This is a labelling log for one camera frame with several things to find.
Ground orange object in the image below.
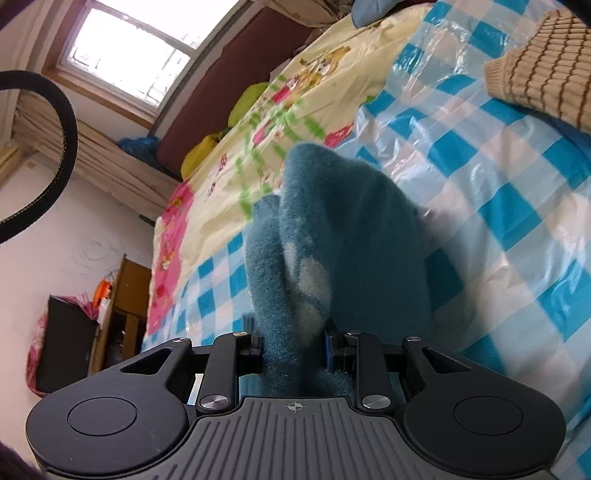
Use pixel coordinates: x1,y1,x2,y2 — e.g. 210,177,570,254
93,280,115,306

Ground beige striped knit sweater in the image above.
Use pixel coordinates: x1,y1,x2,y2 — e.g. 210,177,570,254
483,8,591,136

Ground floral cartoon print quilt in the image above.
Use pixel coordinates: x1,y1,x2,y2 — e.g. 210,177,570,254
146,0,440,334

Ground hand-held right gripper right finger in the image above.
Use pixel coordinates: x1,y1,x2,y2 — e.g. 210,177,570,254
323,328,472,411

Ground black cable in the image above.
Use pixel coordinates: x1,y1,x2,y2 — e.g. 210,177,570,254
0,69,79,244

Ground wooden desk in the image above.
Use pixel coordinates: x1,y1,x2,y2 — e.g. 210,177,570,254
89,254,154,376

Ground blue folded clothes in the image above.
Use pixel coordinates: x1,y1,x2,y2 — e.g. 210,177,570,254
350,0,435,27

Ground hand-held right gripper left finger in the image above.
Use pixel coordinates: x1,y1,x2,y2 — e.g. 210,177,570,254
119,329,265,414

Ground teal knit sweater white flowers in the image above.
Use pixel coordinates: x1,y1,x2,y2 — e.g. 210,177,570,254
240,142,468,398

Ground pink cloth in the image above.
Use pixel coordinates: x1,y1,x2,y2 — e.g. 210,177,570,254
25,292,101,398

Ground maroon bed headboard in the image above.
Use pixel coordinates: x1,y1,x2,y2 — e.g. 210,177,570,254
151,6,325,177

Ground blue plastic bag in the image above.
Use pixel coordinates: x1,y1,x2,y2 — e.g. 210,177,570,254
115,135,161,165

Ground window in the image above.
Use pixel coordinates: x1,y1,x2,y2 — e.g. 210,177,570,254
43,0,242,126

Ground black box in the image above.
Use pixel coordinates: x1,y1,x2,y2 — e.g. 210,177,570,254
35,295,101,395

